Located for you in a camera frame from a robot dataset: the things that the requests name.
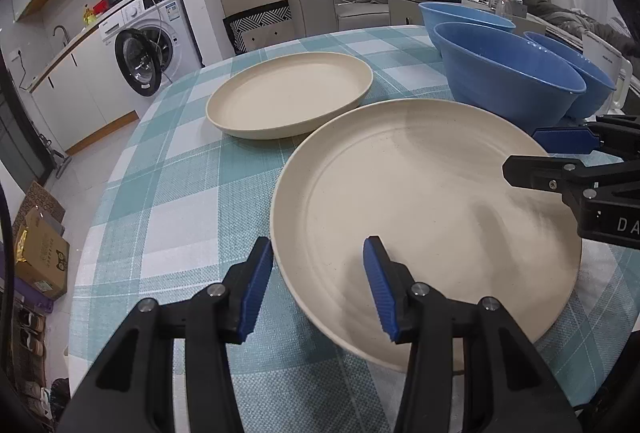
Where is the small blue bowl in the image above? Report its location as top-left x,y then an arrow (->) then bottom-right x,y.
523,31 -> 617,120

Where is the small beige plate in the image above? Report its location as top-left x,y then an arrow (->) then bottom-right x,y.
206,52 -> 374,140

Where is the grey blanket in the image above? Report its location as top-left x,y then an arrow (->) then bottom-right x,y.
525,0 -> 631,44

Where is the pair of shoes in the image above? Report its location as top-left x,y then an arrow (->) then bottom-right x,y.
14,307 -> 49,356

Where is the white washing machine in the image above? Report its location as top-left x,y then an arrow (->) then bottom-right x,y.
97,0 -> 203,98

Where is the white lower kitchen cabinet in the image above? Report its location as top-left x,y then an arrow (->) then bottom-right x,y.
27,27 -> 140,154

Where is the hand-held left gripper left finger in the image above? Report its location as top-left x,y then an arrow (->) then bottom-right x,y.
57,237 -> 275,433

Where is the black white striped cushion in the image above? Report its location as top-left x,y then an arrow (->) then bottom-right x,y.
223,0 -> 292,56

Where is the large beige plate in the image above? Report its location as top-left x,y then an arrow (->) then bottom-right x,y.
270,99 -> 583,373

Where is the dark glass door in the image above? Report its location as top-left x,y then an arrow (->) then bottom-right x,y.
0,57 -> 52,186

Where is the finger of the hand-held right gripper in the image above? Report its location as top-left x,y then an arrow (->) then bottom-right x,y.
531,114 -> 640,160
502,154 -> 640,194

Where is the large blue bowl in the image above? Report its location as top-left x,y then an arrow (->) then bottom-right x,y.
418,2 -> 517,44
432,22 -> 587,128

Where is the brown cardboard box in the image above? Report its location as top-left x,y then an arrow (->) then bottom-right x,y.
14,208 -> 71,300

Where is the teal checked tablecloth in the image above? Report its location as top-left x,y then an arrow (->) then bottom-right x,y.
67,25 -> 640,433

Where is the patterned flat cardboard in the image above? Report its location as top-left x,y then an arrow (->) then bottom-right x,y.
12,181 -> 67,234

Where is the grey cabinet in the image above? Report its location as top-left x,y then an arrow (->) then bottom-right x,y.
387,0 -> 528,28

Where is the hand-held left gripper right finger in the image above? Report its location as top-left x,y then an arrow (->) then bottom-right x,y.
362,235 -> 583,433

